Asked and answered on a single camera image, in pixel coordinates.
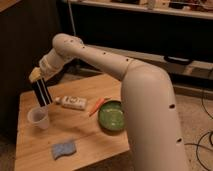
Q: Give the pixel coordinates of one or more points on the blue sponge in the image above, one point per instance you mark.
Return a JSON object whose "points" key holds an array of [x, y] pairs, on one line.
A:
{"points": [[63, 149]]}

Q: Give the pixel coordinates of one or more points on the green ceramic bowl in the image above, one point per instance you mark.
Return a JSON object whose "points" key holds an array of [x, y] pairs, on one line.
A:
{"points": [[110, 116]]}

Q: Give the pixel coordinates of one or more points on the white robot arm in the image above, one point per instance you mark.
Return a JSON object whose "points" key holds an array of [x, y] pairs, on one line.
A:
{"points": [[147, 97]]}

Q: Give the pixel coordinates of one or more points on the white ceramic cup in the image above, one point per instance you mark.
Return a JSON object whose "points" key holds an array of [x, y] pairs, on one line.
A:
{"points": [[38, 116]]}

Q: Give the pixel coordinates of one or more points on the metal stand pole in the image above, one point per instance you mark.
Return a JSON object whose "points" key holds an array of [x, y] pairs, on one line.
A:
{"points": [[71, 17]]}

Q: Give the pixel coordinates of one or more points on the orange marker pen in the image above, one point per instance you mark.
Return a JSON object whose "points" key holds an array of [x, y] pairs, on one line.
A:
{"points": [[96, 106]]}

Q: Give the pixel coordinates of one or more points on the white glue bottle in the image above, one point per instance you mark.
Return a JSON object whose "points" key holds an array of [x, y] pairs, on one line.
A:
{"points": [[71, 102]]}

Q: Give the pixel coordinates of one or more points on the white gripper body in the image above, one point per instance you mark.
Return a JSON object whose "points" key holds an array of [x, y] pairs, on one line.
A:
{"points": [[52, 63]]}

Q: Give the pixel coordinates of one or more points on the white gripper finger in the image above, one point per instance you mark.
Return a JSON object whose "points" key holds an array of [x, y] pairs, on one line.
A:
{"points": [[35, 75]]}

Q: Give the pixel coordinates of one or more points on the wooden shelf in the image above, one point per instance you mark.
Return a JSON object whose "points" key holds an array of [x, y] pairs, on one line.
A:
{"points": [[146, 8]]}

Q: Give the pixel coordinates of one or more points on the wooden table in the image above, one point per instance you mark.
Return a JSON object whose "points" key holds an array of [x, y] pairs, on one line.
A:
{"points": [[33, 148]]}

